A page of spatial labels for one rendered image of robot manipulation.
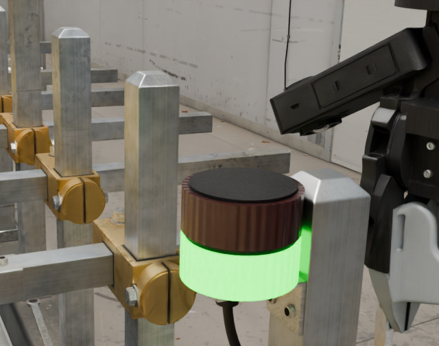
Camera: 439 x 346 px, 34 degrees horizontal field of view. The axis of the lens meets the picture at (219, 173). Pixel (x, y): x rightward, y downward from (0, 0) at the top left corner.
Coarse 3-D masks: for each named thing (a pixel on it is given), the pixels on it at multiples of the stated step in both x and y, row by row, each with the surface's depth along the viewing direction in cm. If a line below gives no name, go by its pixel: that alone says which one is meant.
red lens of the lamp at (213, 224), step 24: (192, 192) 34; (192, 216) 34; (216, 216) 33; (240, 216) 33; (264, 216) 33; (288, 216) 34; (216, 240) 33; (240, 240) 33; (264, 240) 33; (288, 240) 34
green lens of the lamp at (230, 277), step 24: (192, 264) 35; (216, 264) 34; (240, 264) 33; (264, 264) 34; (288, 264) 35; (192, 288) 35; (216, 288) 34; (240, 288) 34; (264, 288) 34; (288, 288) 35
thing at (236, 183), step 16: (192, 176) 36; (208, 176) 36; (224, 176) 36; (240, 176) 36; (256, 176) 36; (272, 176) 37; (288, 176) 37; (208, 192) 34; (224, 192) 34; (240, 192) 34; (256, 192) 34; (272, 192) 34; (288, 192) 34; (192, 240) 35; (304, 288) 37; (224, 304) 36; (272, 304) 40; (288, 304) 38; (304, 304) 37; (224, 320) 37; (288, 320) 38
